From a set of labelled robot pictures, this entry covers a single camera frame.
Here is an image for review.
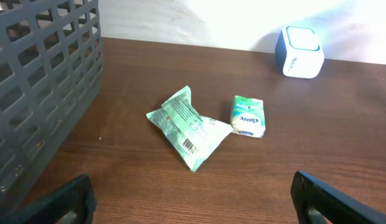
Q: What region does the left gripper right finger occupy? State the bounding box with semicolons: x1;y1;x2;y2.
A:
291;171;386;224

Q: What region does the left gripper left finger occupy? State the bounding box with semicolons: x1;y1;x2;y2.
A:
0;174;97;224

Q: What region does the small teal tissue pack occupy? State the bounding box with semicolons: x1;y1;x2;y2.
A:
230;95;266;138

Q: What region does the teal wet wipe pouch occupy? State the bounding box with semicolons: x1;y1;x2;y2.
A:
146;86;233;172

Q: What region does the grey plastic mesh basket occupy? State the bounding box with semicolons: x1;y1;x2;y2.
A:
0;0;104;216

